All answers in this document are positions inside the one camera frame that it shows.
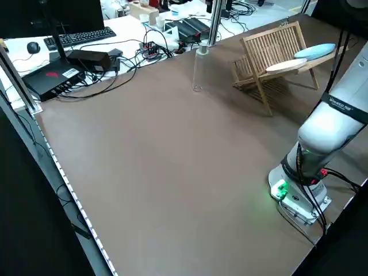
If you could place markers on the pale round plate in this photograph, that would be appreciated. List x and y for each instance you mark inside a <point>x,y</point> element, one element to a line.
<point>287,65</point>

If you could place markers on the blue round plate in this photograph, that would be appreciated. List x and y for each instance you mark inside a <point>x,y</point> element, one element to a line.
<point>316,51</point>

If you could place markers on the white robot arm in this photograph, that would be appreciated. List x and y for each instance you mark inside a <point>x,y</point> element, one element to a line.
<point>330,129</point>

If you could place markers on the wooden dish rack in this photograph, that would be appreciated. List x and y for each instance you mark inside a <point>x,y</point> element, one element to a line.
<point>270,30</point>

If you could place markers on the clear bottle grey cap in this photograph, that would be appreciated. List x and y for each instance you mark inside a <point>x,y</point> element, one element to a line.
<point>202,50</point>

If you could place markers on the grey hub with plugs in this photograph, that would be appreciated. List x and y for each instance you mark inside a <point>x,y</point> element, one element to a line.
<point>149,51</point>

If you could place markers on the black power supply box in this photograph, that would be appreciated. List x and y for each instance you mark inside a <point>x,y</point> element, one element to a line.
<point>192,27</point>

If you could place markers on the white cup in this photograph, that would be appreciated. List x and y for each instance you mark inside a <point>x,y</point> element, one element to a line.
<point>160,20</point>

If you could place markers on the black power adapter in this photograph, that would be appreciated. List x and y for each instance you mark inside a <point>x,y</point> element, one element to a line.
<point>89,59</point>

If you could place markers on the wooden box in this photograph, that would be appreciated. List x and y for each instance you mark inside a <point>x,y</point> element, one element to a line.
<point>143,11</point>

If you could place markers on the black box red logo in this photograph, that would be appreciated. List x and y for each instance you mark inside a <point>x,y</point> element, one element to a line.
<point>51,77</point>

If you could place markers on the black keyboard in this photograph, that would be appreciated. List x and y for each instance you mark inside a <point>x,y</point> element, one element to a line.
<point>80,36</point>

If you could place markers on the black stand pole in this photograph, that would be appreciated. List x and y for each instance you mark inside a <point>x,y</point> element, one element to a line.
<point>57,43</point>

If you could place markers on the black computer mouse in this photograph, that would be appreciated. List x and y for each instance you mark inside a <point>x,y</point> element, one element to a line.
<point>33,47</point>

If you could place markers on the black monitor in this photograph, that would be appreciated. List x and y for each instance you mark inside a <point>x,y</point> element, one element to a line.
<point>43,14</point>

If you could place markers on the aluminium frame post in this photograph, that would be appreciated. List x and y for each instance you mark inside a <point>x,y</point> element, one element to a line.
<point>215,23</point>
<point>20,80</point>
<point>305,5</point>

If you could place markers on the aluminium table edge rail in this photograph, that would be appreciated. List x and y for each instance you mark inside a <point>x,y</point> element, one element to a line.
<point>72,195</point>

